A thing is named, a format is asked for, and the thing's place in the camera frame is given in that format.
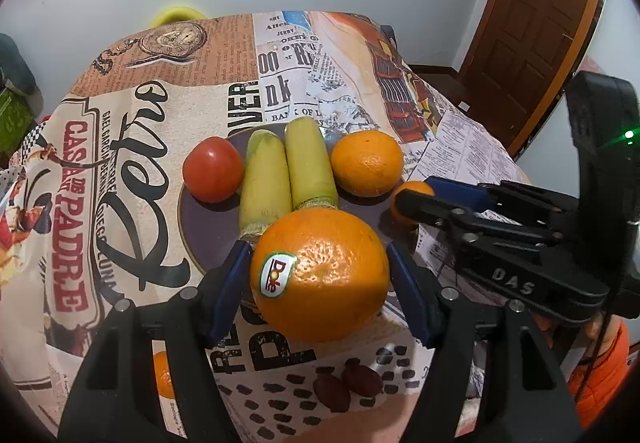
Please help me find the grey green neck pillow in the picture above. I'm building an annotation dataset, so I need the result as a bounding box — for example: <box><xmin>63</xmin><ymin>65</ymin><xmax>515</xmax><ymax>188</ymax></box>
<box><xmin>0</xmin><ymin>33</ymin><xmax>36</xmax><ymax>96</ymax></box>

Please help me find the dark purple plate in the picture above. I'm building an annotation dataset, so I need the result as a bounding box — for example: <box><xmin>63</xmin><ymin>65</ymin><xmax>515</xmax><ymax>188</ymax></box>
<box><xmin>177</xmin><ymin>186</ymin><xmax>418</xmax><ymax>273</ymax></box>

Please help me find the green box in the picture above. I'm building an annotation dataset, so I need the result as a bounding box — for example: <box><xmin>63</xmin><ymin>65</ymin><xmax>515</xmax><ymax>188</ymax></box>
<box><xmin>0</xmin><ymin>88</ymin><xmax>35</xmax><ymax>169</ymax></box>

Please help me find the red grape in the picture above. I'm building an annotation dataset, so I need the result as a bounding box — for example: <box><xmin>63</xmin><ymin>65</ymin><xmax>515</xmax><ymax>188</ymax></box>
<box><xmin>342</xmin><ymin>364</ymin><xmax>383</xmax><ymax>397</ymax></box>
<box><xmin>312</xmin><ymin>374</ymin><xmax>350</xmax><ymax>413</ymax></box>

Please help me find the Dole sticker orange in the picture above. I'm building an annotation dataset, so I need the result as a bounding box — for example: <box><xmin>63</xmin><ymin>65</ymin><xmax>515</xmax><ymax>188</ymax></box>
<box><xmin>250</xmin><ymin>207</ymin><xmax>390</xmax><ymax>343</ymax></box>

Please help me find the short yellow banana piece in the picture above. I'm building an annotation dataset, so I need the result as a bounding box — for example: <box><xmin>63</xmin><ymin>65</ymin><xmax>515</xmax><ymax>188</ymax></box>
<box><xmin>239</xmin><ymin>129</ymin><xmax>292</xmax><ymax>245</ymax></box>

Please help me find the brown wooden door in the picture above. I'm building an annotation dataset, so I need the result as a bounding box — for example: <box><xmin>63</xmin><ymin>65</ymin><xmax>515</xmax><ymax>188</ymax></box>
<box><xmin>459</xmin><ymin>0</ymin><xmax>603</xmax><ymax>155</ymax></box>

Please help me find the long yellow-green banana piece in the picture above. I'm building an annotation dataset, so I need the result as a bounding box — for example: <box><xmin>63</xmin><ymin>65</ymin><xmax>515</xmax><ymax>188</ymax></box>
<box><xmin>284</xmin><ymin>117</ymin><xmax>338</xmax><ymax>210</ymax></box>

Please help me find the small tangerine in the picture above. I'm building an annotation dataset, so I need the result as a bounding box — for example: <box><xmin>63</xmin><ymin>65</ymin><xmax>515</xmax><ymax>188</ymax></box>
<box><xmin>390</xmin><ymin>181</ymin><xmax>435</xmax><ymax>226</ymax></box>
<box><xmin>153</xmin><ymin>351</ymin><xmax>175</xmax><ymax>400</ymax></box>

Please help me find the right hand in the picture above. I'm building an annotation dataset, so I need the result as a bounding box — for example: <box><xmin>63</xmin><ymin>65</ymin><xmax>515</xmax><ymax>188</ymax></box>
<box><xmin>533</xmin><ymin>313</ymin><xmax>620</xmax><ymax>354</ymax></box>

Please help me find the red tomato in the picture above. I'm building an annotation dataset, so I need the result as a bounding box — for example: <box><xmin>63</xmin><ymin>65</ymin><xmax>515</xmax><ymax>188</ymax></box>
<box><xmin>182</xmin><ymin>137</ymin><xmax>244</xmax><ymax>204</ymax></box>

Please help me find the newspaper print bed blanket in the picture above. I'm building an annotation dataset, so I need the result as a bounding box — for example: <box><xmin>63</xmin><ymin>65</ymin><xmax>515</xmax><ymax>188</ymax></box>
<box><xmin>1</xmin><ymin>11</ymin><xmax>525</xmax><ymax>434</ymax></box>

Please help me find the yellow round object behind bed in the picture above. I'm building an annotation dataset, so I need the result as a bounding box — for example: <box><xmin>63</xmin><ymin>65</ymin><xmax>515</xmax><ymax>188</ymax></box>
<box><xmin>150</xmin><ymin>6</ymin><xmax>207</xmax><ymax>28</ymax></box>

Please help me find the large orange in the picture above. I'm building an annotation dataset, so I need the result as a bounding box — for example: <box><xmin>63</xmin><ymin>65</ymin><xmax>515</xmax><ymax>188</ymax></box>
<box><xmin>330</xmin><ymin>130</ymin><xmax>404</xmax><ymax>198</ymax></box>

